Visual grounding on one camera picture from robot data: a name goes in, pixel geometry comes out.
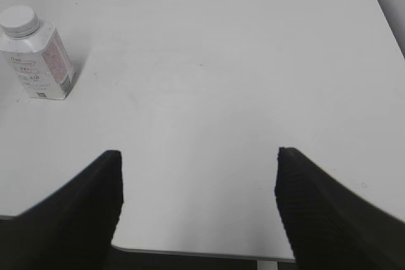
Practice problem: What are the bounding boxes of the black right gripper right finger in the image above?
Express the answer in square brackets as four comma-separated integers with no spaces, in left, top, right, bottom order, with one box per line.
[275,147,404,269]

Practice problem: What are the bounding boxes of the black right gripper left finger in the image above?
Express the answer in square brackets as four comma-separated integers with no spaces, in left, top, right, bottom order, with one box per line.
[1,150,123,269]

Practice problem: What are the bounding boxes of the white yili changqing bottle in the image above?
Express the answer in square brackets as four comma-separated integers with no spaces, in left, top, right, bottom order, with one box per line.
[1,20,75,100]

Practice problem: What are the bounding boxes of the white round bottle cap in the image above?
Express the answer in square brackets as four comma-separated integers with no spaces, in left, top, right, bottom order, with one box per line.
[1,6,41,39]

